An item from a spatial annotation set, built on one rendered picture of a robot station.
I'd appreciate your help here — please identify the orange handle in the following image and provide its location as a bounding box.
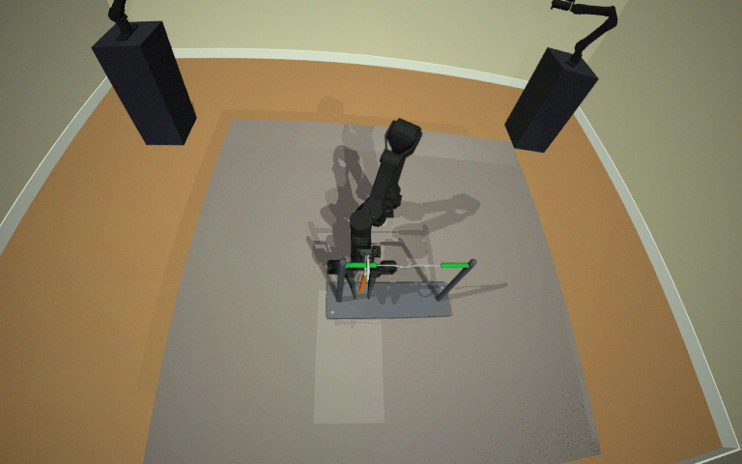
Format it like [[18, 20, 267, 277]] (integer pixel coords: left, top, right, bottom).
[[359, 255, 370, 293]]

